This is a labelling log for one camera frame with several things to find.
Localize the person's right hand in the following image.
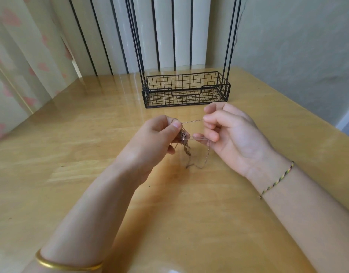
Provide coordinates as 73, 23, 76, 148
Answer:
192, 102, 293, 192

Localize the person's left hand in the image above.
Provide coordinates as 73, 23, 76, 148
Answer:
113, 114, 183, 187

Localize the chain necklace with pendant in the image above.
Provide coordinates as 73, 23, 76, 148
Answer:
169, 119, 213, 170

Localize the black wire jewelry rack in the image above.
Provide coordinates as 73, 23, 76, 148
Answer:
123, 0, 249, 108

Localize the person's left forearm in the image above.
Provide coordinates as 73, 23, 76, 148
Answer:
20, 163, 142, 273

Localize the person's right forearm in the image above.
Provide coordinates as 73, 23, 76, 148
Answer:
260, 163, 349, 273

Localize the white black-striped curtain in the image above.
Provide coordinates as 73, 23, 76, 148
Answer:
49, 0, 213, 78

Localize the gold bangle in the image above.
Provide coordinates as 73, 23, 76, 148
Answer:
35, 249, 105, 272

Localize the pink floral curtain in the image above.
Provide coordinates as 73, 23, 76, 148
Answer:
0, 0, 80, 141

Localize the braided cord bracelet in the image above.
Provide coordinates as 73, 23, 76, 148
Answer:
258, 161, 296, 201

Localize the white door frame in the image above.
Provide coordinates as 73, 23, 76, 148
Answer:
334, 98, 349, 138

